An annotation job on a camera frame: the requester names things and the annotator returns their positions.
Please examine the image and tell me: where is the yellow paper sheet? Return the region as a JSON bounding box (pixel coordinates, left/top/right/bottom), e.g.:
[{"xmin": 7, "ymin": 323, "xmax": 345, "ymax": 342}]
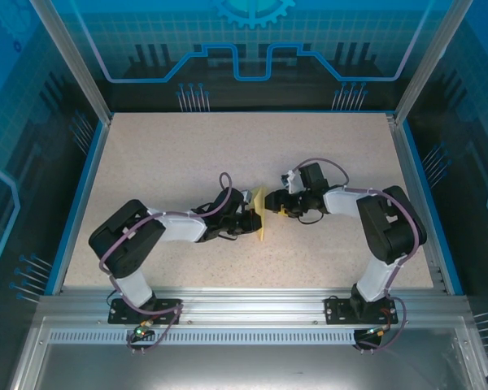
[{"xmin": 251, "ymin": 185, "xmax": 268, "ymax": 243}]

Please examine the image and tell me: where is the blue table border strip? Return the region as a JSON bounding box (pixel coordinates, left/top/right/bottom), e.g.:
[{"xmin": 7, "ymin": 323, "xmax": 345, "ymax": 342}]
[
  {"xmin": 44, "ymin": 119, "xmax": 107, "ymax": 296},
  {"xmin": 403, "ymin": 120, "xmax": 465, "ymax": 296}
]

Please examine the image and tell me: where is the metal tray panel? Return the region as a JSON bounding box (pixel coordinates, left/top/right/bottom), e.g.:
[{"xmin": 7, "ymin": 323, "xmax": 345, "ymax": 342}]
[{"xmin": 7, "ymin": 316, "xmax": 488, "ymax": 390}]

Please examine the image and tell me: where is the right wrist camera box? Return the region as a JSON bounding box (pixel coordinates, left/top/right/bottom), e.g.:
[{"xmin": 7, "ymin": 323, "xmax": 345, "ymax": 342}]
[{"xmin": 280, "ymin": 169, "xmax": 303, "ymax": 194}]

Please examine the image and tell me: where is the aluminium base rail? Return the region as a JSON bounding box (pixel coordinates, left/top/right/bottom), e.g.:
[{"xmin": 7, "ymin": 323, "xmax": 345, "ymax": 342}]
[{"xmin": 38, "ymin": 286, "xmax": 471, "ymax": 326}]

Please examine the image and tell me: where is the aluminium side rail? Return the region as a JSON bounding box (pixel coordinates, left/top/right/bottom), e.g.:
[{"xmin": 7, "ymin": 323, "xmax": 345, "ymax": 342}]
[{"xmin": 386, "ymin": 113, "xmax": 449, "ymax": 294}]

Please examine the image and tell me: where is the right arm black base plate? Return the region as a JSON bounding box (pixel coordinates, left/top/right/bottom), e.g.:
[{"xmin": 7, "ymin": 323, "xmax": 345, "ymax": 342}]
[{"xmin": 324, "ymin": 296, "xmax": 399, "ymax": 325}]

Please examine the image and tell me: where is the slotted metal cable duct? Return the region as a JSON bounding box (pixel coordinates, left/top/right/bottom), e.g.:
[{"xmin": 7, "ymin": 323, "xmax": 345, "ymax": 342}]
[{"xmin": 48, "ymin": 329, "xmax": 357, "ymax": 345}]

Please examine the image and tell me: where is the cable connector with green light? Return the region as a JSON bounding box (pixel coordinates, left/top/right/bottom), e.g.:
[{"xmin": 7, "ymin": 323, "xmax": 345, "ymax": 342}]
[{"xmin": 132, "ymin": 319, "xmax": 155, "ymax": 339}]

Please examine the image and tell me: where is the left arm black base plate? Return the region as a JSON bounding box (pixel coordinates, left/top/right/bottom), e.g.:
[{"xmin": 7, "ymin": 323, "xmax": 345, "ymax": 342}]
[{"xmin": 107, "ymin": 298, "xmax": 182, "ymax": 325}]

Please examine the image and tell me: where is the right aluminium frame post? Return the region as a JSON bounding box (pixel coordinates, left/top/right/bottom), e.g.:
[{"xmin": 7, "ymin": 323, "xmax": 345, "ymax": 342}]
[{"xmin": 393, "ymin": 0, "xmax": 476, "ymax": 124}]

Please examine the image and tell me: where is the aluminium frame post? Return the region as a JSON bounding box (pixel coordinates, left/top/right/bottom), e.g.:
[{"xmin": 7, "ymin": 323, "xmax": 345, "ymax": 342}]
[
  {"xmin": 28, "ymin": 0, "xmax": 114, "ymax": 123},
  {"xmin": 393, "ymin": 0, "xmax": 476, "ymax": 124}
]

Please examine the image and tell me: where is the left aluminium frame post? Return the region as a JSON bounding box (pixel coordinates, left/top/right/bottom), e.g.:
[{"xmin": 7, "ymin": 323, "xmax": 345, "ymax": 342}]
[{"xmin": 28, "ymin": 0, "xmax": 114, "ymax": 123}]

